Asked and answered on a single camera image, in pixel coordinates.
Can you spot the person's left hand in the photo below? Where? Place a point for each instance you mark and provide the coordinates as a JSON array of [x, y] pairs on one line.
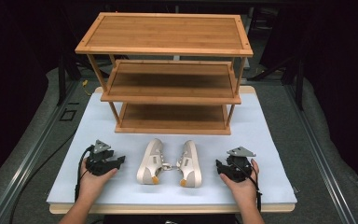
[[91, 186]]

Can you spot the grey metal rail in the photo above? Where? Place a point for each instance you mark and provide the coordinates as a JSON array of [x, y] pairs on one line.
[[28, 161], [320, 155]]

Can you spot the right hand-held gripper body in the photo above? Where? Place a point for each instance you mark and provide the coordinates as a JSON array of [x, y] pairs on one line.
[[239, 168]]

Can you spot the three-tier wooden shoe rack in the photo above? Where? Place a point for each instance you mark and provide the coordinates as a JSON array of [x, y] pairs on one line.
[[167, 34]]

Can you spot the black stand leg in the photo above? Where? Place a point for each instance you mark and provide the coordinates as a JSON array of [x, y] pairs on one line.
[[299, 87], [61, 81]]

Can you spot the beige slip-on shoe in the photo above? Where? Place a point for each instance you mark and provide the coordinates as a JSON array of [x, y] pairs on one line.
[[150, 161], [191, 165]]

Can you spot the person's right hand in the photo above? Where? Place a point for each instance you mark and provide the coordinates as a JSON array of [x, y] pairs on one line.
[[245, 191]]

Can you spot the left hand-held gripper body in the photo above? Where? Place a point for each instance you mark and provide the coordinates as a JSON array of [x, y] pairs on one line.
[[98, 161]]

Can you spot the white table sheet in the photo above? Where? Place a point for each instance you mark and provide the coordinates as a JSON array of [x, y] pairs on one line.
[[121, 193]]

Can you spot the small yellow object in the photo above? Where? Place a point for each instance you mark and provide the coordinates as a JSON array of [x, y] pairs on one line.
[[85, 83]]

